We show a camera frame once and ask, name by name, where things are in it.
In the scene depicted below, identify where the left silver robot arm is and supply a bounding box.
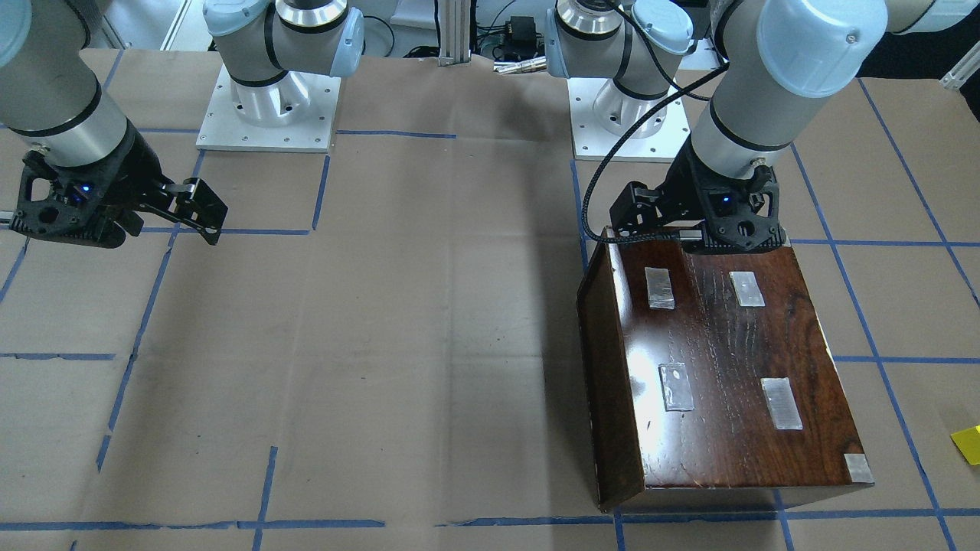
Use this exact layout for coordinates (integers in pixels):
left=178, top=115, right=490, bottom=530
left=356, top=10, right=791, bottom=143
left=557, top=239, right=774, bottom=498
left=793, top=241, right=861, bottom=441
left=545, top=1, right=978, bottom=254

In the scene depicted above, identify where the black power adapter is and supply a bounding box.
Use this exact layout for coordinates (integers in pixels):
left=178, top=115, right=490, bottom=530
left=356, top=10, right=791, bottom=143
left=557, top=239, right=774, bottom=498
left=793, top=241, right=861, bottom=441
left=504, top=15, right=537, bottom=49

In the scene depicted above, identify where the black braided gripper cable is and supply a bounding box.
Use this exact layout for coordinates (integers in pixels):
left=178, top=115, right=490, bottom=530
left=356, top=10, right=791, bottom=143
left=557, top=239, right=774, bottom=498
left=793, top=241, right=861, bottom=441
left=582, top=0, right=730, bottom=247

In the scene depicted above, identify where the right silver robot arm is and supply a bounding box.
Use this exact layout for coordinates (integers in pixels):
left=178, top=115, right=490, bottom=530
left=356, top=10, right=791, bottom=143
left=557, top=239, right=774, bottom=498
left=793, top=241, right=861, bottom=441
left=2, top=1, right=364, bottom=249

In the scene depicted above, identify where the aluminium frame post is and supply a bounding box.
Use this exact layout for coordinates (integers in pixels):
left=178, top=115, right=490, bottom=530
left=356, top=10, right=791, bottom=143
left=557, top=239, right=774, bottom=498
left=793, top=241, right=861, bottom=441
left=434, top=1, right=476, bottom=67

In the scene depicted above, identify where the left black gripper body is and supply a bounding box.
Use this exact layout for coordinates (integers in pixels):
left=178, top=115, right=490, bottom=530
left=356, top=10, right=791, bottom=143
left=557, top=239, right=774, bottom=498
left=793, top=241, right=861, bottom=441
left=658, top=141, right=785, bottom=254

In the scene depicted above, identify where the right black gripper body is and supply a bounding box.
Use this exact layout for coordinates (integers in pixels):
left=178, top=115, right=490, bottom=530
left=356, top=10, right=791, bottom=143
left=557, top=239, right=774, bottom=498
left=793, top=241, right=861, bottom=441
left=9, top=123, right=167, bottom=249

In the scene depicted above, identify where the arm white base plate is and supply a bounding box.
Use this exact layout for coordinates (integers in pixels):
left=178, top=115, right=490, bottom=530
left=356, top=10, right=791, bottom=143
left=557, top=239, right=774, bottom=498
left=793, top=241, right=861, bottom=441
left=196, top=67, right=342, bottom=154
left=568, top=70, right=690, bottom=163

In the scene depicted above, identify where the yellow block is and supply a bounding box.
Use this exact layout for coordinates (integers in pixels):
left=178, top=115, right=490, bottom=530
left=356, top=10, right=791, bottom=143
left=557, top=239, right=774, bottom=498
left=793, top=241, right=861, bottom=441
left=951, top=425, right=980, bottom=466

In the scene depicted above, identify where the dark wooden drawer cabinet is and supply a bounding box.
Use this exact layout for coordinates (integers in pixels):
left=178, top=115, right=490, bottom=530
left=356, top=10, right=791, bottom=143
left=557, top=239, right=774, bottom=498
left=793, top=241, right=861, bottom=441
left=577, top=240, right=875, bottom=512

